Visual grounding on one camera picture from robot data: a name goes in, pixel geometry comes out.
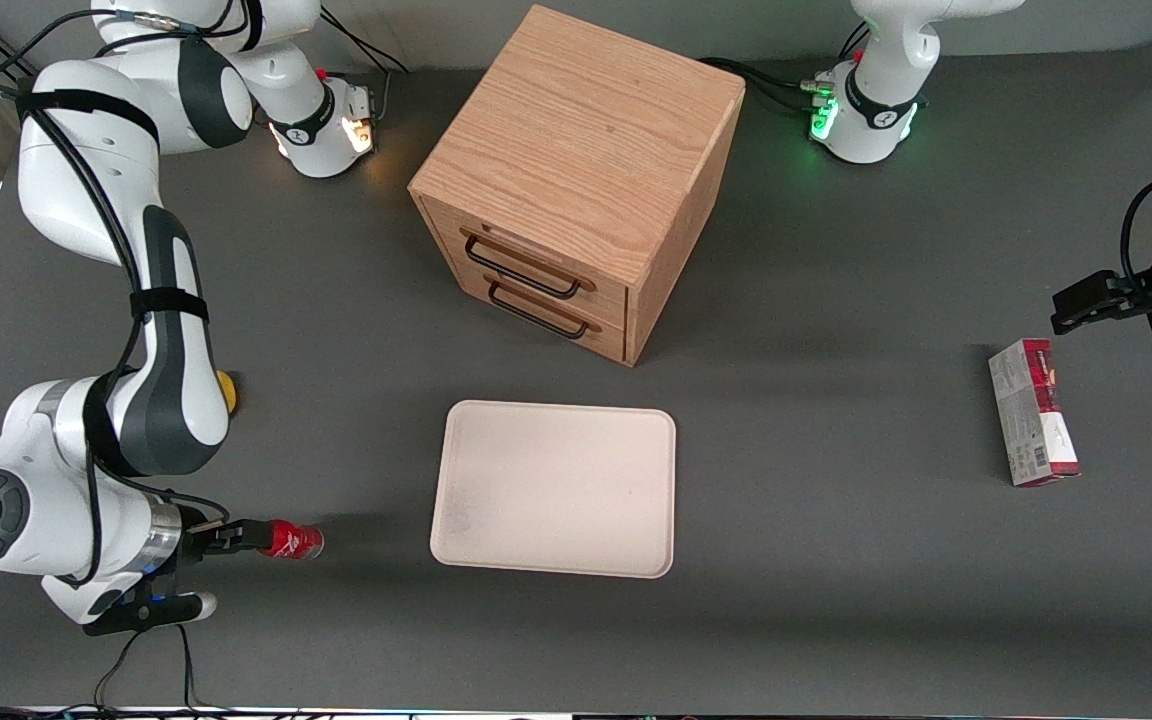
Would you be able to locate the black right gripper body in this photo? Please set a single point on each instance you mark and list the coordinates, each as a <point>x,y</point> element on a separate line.
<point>198,543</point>

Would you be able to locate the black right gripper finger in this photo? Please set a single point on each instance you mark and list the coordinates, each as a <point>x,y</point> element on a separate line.
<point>248,528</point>
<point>248,547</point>

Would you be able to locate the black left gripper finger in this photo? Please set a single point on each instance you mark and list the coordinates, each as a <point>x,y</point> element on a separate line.
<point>1096,313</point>
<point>1088,290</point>

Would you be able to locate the red coke bottle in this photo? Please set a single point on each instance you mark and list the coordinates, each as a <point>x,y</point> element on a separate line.
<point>291,541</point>

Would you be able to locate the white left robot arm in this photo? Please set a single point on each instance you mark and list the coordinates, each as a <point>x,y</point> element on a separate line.
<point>876,110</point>

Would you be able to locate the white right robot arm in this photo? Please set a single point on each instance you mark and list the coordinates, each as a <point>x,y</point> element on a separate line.
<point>66,190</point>

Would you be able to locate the beige rectangular plastic tray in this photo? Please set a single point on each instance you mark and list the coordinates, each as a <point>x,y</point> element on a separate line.
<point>556,490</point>

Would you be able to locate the grey and red carton box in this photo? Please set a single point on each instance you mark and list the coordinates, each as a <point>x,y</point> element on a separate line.
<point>1031,420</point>

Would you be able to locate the yellow lemon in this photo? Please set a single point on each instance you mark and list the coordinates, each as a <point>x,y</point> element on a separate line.
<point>228,392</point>

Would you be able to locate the oak wooden drawer cabinet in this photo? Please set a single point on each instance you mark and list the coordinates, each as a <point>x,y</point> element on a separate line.
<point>586,130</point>

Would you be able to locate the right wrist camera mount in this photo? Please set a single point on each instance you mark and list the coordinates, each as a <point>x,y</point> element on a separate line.
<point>191,606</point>

